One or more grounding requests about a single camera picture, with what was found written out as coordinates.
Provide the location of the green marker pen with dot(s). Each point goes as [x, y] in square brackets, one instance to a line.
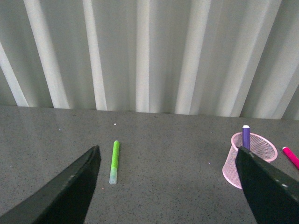
[114, 163]

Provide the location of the pink marker pen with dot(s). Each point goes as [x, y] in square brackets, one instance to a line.
[292, 157]

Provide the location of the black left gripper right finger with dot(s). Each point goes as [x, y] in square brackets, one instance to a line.
[272, 195]

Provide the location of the pink mesh pen cup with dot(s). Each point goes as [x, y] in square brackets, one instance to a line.
[258, 145]

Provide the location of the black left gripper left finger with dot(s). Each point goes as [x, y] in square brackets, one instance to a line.
[63, 200]

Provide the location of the purple marker pen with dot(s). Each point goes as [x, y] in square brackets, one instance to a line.
[246, 136]

